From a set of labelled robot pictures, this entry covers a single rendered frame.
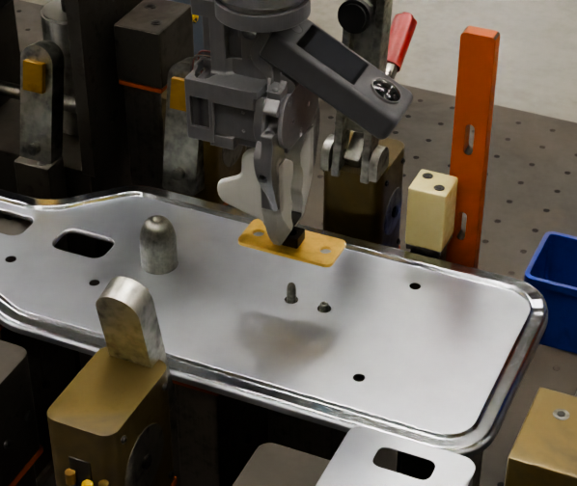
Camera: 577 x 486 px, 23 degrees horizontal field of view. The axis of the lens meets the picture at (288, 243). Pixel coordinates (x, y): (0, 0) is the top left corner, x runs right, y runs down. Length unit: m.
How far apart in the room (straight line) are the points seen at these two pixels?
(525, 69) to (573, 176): 1.75
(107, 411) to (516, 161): 1.05
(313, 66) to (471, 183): 0.26
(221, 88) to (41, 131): 0.37
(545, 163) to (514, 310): 0.78
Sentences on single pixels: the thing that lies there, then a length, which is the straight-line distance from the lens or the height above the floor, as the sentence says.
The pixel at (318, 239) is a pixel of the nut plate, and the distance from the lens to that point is 1.15.
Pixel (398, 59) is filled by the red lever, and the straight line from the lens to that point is 1.29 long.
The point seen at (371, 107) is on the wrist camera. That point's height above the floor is 1.21.
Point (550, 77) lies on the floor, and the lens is 3.65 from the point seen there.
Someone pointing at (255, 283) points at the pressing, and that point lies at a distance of 1.20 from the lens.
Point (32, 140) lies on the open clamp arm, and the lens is 1.40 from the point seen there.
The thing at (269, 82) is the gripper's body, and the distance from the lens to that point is 1.05.
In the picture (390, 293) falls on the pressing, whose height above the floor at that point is 1.00.
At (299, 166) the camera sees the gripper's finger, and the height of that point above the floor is 1.13.
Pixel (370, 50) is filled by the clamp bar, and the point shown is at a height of 1.16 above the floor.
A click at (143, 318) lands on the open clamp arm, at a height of 1.10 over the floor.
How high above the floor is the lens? 1.73
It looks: 36 degrees down
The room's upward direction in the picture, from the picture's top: straight up
